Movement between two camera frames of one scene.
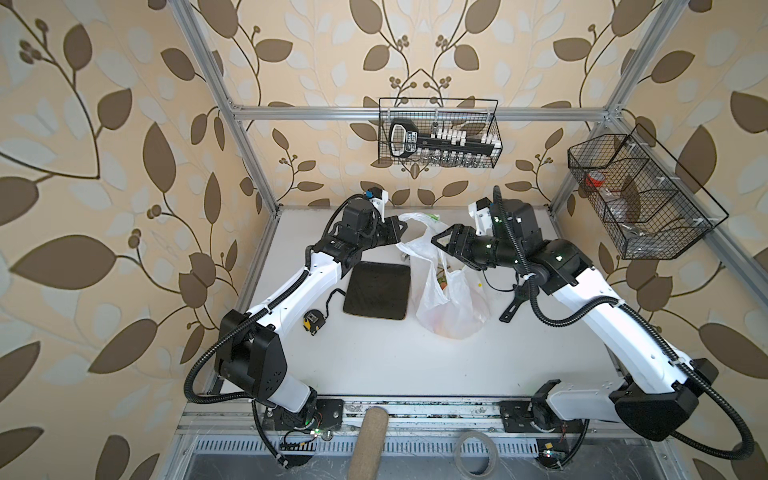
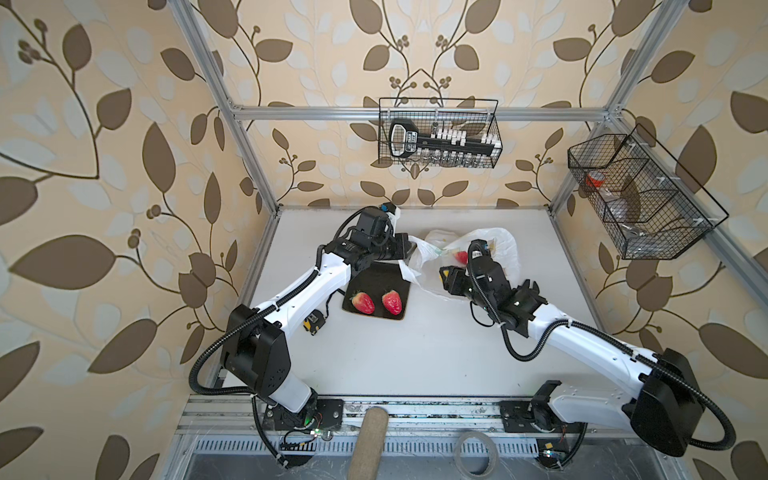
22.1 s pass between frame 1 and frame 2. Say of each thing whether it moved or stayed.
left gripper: moved
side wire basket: stayed
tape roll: stayed
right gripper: moved
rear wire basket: stayed
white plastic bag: moved
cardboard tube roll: stayed
